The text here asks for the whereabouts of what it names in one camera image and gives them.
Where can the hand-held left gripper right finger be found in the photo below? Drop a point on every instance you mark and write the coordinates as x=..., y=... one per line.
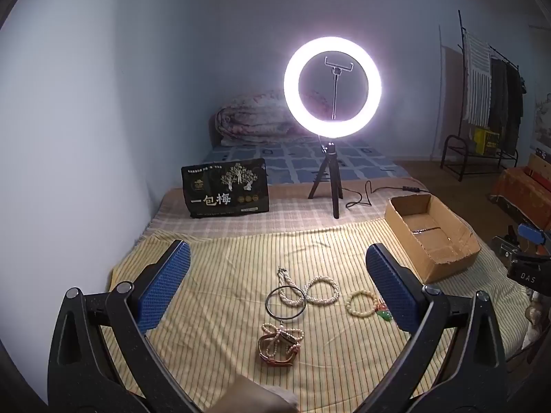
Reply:
x=389, y=286

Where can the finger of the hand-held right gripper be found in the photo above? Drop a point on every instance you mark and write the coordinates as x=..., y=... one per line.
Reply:
x=533, y=232

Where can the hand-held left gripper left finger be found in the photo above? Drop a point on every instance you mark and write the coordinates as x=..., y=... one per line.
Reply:
x=165, y=286

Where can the cardboard box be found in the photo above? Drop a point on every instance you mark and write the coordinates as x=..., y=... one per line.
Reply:
x=430, y=241

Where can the black bangle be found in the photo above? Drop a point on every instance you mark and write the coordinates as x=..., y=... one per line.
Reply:
x=285, y=303

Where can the wooden box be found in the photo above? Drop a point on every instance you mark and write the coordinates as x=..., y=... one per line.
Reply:
x=542, y=167

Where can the yellow striped cloth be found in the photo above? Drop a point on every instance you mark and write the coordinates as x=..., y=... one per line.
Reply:
x=232, y=275

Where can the yellow box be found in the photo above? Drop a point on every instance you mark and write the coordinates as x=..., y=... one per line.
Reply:
x=486, y=140

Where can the black snack bag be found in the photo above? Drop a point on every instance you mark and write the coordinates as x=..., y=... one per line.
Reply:
x=226, y=191

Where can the black metal shoe rack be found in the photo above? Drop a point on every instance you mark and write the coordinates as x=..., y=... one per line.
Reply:
x=452, y=150

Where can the black tripod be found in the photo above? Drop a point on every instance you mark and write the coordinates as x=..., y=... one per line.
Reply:
x=331, y=172

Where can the dark hanging garments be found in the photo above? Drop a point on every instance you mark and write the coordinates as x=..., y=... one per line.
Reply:
x=506, y=99

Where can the beige cloth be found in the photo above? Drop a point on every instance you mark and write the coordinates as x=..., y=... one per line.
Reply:
x=262, y=395

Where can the blue patterned bed sheet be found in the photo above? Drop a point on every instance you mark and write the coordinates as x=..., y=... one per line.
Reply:
x=284, y=159

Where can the white striped garment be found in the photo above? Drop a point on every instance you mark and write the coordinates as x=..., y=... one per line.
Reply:
x=475, y=77

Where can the rolled floral quilt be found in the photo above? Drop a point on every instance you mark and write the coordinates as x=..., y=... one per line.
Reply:
x=254, y=120

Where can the black clothes rack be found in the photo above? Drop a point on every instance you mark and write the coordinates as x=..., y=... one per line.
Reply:
x=462, y=43

